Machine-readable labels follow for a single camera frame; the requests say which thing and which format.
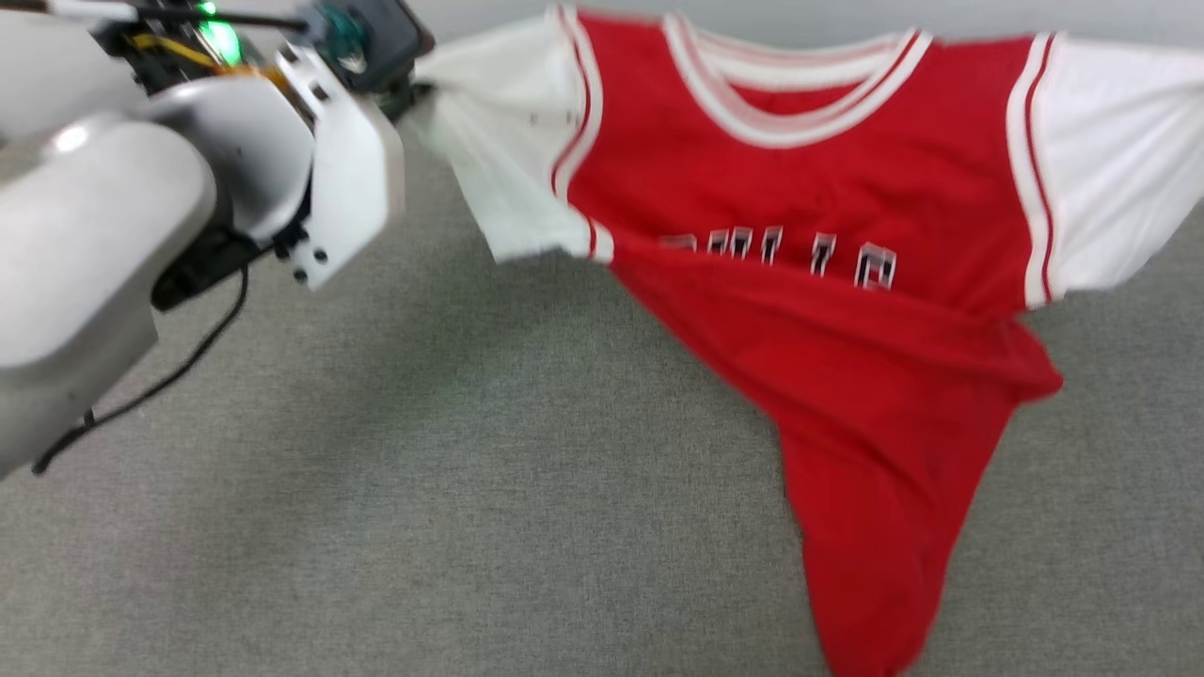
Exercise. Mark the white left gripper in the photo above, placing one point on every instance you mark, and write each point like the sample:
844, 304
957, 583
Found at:
353, 179

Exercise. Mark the red white basketball jersey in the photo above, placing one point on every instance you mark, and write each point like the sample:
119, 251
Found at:
847, 376

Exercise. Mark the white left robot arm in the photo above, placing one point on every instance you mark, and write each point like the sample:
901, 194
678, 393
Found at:
85, 235

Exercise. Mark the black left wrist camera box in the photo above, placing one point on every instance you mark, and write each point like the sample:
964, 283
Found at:
390, 38

